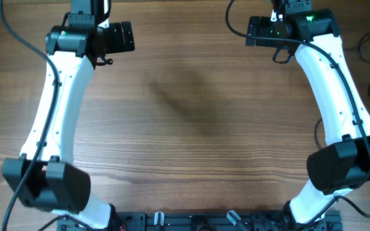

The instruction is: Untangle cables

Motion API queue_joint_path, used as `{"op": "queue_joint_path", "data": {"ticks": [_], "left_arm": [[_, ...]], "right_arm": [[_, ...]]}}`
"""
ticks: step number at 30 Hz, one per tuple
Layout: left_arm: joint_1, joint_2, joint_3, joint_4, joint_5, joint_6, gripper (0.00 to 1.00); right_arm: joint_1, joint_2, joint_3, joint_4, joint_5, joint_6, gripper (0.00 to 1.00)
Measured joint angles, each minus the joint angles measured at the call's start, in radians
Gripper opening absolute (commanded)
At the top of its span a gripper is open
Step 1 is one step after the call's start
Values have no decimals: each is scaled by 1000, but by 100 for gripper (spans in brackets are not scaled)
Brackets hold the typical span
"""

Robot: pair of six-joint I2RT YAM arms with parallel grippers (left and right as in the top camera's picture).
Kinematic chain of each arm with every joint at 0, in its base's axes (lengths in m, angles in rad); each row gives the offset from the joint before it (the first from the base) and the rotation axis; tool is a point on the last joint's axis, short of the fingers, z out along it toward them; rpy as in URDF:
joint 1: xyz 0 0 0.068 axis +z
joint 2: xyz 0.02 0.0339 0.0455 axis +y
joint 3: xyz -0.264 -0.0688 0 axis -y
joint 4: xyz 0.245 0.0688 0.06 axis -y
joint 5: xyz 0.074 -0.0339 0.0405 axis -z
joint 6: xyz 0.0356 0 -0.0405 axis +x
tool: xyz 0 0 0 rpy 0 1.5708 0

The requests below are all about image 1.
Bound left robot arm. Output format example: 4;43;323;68
2;1;135;230

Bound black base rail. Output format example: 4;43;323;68
57;210;344;231

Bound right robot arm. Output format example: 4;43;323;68
245;1;370;230

